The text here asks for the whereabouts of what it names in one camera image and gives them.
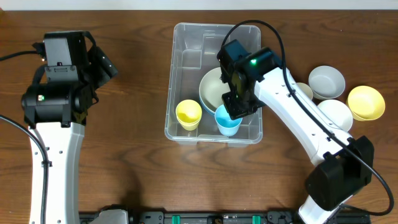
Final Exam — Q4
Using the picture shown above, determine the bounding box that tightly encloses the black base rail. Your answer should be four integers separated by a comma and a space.
79, 205, 371, 224

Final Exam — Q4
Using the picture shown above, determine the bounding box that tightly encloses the yellow bowl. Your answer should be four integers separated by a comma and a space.
346, 86, 386, 121

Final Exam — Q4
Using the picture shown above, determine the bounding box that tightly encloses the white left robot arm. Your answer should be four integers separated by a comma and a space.
21, 30, 118, 223

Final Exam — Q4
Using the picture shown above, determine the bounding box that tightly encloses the blue bowl under beige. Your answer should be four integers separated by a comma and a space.
200, 97, 217, 116

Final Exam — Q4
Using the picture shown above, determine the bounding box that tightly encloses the grey bowl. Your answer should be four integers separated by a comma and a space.
308, 65, 346, 100

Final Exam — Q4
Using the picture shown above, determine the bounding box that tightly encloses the cream white cup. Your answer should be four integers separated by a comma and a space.
296, 82, 313, 100

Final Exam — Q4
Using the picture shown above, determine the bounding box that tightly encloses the clear plastic storage bin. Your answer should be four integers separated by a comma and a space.
165, 22, 263, 147

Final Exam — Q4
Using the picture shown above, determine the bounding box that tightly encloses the yellow cup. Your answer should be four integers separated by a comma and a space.
175, 100, 202, 131

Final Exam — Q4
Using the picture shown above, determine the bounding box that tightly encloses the cream beige bowl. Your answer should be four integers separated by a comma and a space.
199, 67, 230, 108

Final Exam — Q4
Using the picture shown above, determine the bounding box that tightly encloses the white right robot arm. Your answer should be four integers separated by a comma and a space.
217, 40, 374, 223

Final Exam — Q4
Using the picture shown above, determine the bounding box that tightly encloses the blue plastic cup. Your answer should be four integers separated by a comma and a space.
215, 105, 243, 137

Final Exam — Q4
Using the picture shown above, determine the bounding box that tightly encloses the white bowl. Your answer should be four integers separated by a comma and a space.
318, 100, 353, 132

